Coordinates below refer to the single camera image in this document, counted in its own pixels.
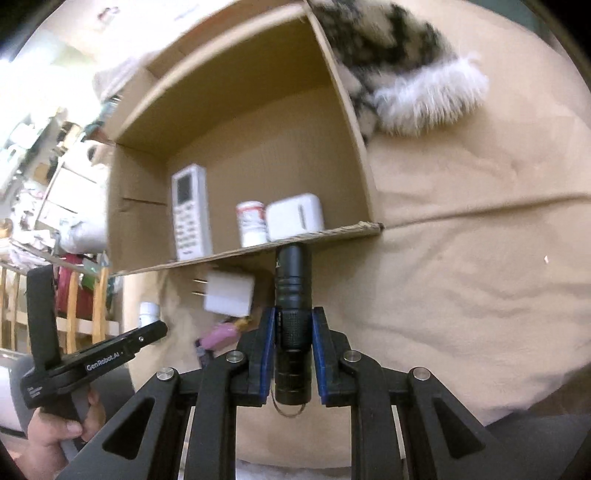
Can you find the wooden chair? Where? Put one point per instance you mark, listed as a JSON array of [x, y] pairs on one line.
[[82, 310]]

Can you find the black flashlight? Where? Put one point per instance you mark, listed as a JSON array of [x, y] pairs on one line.
[[293, 325]]

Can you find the white power adapter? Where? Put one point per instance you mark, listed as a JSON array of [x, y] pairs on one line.
[[294, 216]]

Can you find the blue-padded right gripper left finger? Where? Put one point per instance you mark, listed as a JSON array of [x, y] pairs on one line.
[[240, 377]]

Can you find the fluffy black-white throw blanket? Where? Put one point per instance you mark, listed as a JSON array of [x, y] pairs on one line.
[[401, 73]]

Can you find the white bottle blue label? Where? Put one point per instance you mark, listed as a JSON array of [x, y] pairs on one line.
[[148, 313]]

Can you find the white two-prong charger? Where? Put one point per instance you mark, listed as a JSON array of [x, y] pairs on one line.
[[226, 293]]

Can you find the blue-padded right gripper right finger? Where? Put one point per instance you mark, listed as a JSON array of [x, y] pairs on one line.
[[349, 378]]

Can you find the white Gree remote control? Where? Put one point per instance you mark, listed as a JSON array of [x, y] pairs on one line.
[[190, 216]]

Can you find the white bottle red label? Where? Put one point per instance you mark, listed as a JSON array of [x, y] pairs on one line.
[[251, 217]]

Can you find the person's left hand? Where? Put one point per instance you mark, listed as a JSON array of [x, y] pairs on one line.
[[44, 457]]

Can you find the open cardboard box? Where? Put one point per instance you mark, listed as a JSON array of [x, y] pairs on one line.
[[251, 94]]

